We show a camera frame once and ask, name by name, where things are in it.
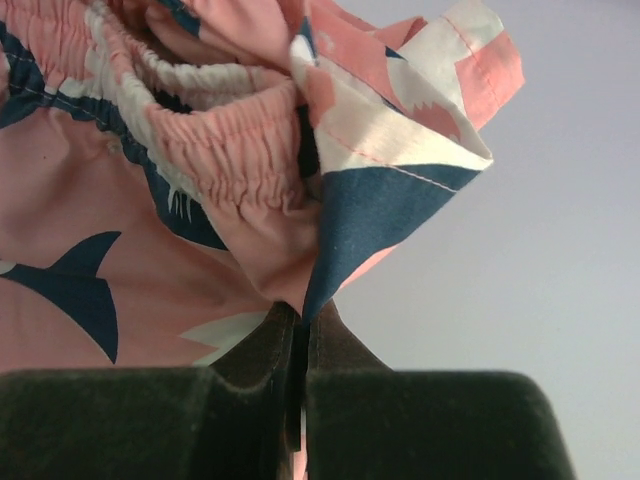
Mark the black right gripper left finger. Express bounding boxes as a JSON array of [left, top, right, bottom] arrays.
[[1, 303, 300, 479]]

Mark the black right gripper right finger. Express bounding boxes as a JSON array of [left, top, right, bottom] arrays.
[[306, 303, 576, 480]]

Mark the pink patterned garment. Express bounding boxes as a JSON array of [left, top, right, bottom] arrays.
[[1, 1, 524, 371]]

